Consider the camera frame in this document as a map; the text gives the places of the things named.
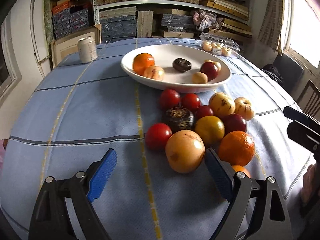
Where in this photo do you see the large orange tangerine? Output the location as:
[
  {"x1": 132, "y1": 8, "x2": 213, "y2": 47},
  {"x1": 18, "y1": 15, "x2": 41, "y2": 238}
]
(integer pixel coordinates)
[{"x1": 217, "y1": 131, "x2": 255, "y2": 166}]

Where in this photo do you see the yellow green round fruit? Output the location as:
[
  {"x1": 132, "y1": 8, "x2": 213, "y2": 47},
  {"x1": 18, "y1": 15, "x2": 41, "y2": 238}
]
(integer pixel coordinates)
[{"x1": 194, "y1": 115, "x2": 225, "y2": 147}]

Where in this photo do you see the large dark red plum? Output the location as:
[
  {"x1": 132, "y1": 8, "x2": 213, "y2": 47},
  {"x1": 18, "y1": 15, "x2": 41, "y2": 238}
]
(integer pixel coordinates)
[{"x1": 222, "y1": 113, "x2": 247, "y2": 135}]

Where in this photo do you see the yellow peach back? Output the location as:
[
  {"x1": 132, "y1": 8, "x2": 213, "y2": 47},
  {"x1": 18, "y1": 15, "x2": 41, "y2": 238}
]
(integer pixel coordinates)
[{"x1": 209, "y1": 92, "x2": 235, "y2": 119}]

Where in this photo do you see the dark purple tomato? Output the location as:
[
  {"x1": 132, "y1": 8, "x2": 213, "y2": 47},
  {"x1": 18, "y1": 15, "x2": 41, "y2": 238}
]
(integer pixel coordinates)
[
  {"x1": 172, "y1": 58, "x2": 191, "y2": 73},
  {"x1": 162, "y1": 107, "x2": 195, "y2": 133}
]

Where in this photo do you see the small brown round fruit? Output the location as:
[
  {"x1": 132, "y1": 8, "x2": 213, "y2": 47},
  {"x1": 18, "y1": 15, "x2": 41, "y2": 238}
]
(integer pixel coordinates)
[{"x1": 192, "y1": 72, "x2": 208, "y2": 85}]

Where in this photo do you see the small striped peach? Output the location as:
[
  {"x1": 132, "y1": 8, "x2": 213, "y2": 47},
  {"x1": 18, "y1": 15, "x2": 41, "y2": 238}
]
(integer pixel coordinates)
[{"x1": 143, "y1": 66, "x2": 165, "y2": 81}]

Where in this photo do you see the person's right hand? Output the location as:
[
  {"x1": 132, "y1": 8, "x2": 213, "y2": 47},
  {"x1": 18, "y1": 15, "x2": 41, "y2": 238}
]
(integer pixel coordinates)
[{"x1": 300, "y1": 164, "x2": 317, "y2": 205}]

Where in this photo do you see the wooden chair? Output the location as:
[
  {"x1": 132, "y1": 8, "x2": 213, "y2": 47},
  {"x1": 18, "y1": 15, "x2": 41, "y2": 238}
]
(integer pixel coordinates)
[{"x1": 297, "y1": 80, "x2": 319, "y2": 118}]

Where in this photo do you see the red cherry tomato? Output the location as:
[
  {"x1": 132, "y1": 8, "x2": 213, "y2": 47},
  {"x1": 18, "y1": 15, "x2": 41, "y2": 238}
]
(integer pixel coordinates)
[
  {"x1": 181, "y1": 93, "x2": 201, "y2": 113},
  {"x1": 159, "y1": 89, "x2": 181, "y2": 111},
  {"x1": 195, "y1": 105, "x2": 214, "y2": 120},
  {"x1": 145, "y1": 123, "x2": 172, "y2": 151}
]

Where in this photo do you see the blue checked tablecloth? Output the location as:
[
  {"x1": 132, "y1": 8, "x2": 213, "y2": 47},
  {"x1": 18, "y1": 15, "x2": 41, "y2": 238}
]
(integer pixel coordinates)
[{"x1": 1, "y1": 38, "x2": 313, "y2": 239}]

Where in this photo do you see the white oval plate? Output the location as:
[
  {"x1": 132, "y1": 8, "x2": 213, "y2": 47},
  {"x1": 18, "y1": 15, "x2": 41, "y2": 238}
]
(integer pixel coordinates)
[{"x1": 120, "y1": 44, "x2": 232, "y2": 94}]

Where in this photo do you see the clear plastic fruit box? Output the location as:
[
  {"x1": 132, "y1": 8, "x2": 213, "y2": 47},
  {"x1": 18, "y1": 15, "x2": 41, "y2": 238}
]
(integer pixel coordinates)
[{"x1": 200, "y1": 33, "x2": 240, "y2": 57}]

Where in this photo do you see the silver drink can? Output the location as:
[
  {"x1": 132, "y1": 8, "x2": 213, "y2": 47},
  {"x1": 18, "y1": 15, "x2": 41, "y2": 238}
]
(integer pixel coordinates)
[{"x1": 78, "y1": 36, "x2": 98, "y2": 63}]

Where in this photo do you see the cardboard box beige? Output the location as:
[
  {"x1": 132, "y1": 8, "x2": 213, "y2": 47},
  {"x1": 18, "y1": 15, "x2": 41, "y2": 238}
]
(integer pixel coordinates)
[{"x1": 51, "y1": 24, "x2": 101, "y2": 68}]

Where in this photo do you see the pink plastic bag on shelf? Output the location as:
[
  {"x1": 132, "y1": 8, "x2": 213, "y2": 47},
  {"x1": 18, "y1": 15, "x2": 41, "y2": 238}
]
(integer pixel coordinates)
[{"x1": 191, "y1": 10, "x2": 222, "y2": 32}]

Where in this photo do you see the white shelving unit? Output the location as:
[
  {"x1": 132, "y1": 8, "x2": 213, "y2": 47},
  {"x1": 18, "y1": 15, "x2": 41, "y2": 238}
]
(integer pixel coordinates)
[{"x1": 93, "y1": 0, "x2": 250, "y2": 42}]

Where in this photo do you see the window with white frame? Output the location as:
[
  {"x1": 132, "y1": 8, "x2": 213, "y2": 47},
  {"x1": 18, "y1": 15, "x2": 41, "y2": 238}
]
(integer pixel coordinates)
[{"x1": 1, "y1": 12, "x2": 22, "y2": 106}]

